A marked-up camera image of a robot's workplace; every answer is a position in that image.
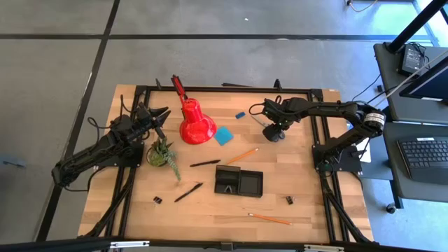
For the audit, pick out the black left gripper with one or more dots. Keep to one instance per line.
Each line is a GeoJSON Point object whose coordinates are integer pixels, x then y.
{"type": "Point", "coordinates": [145, 120]}

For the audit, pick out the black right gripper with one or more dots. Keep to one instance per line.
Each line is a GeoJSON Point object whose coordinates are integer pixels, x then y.
{"type": "Point", "coordinates": [280, 112]}

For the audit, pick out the orange pencil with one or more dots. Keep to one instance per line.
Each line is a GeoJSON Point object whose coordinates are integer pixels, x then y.
{"type": "Point", "coordinates": [243, 156]}

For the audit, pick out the black mesh desk organizer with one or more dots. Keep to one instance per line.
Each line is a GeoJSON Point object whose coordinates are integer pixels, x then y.
{"type": "Point", "coordinates": [250, 183]}

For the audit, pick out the black pen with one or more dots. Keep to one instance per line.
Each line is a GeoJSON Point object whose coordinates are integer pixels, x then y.
{"type": "Point", "coordinates": [205, 163]}
{"type": "Point", "coordinates": [189, 192]}

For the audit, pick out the small red object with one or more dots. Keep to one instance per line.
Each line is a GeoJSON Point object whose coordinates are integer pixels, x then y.
{"type": "Point", "coordinates": [270, 219]}

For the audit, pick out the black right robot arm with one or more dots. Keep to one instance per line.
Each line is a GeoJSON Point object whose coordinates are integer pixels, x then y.
{"type": "Point", "coordinates": [332, 109]}

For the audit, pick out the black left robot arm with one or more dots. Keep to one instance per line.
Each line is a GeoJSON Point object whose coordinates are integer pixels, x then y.
{"type": "Point", "coordinates": [84, 157]}

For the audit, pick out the red desk lamp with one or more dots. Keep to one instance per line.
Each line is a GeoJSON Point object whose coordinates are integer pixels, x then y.
{"type": "Point", "coordinates": [196, 129]}

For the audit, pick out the blue eraser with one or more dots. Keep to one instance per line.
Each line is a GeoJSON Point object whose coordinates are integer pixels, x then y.
{"type": "Point", "coordinates": [240, 115]}

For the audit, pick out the green succulent in black pot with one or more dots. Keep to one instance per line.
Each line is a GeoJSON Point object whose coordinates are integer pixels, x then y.
{"type": "Point", "coordinates": [159, 155]}

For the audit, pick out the blue sticky note pad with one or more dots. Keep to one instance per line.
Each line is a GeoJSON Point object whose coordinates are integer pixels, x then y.
{"type": "Point", "coordinates": [223, 136]}

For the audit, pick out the white paper sheet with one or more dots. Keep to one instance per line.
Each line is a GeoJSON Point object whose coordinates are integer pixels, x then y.
{"type": "Point", "coordinates": [365, 155]}

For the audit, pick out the black side desk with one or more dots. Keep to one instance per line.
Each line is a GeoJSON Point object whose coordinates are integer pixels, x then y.
{"type": "Point", "coordinates": [388, 77]}
{"type": "Point", "coordinates": [420, 192]}

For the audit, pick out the black caster wheel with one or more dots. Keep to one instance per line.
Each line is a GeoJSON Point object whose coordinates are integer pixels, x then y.
{"type": "Point", "coordinates": [391, 209]}

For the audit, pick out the black laptop keyboard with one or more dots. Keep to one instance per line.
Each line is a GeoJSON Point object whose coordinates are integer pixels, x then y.
{"type": "Point", "coordinates": [425, 157]}

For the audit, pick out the black power adapter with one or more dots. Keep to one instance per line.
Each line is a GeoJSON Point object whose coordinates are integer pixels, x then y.
{"type": "Point", "coordinates": [411, 59]}

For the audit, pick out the black monitor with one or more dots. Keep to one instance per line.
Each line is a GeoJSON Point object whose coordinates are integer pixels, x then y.
{"type": "Point", "coordinates": [430, 87]}

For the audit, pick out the black overhead crossbar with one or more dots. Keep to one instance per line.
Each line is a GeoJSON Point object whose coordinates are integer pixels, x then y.
{"type": "Point", "coordinates": [52, 246]}

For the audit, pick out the black vertical pole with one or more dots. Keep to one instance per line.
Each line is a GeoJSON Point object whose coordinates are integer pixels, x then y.
{"type": "Point", "coordinates": [416, 24]}

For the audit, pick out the black aluminium table frame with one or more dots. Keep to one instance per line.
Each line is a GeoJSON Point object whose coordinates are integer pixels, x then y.
{"type": "Point", "coordinates": [227, 90]}

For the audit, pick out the silver metal bracket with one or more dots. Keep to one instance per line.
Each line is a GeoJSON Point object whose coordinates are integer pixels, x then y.
{"type": "Point", "coordinates": [129, 244]}
{"type": "Point", "coordinates": [323, 248]}

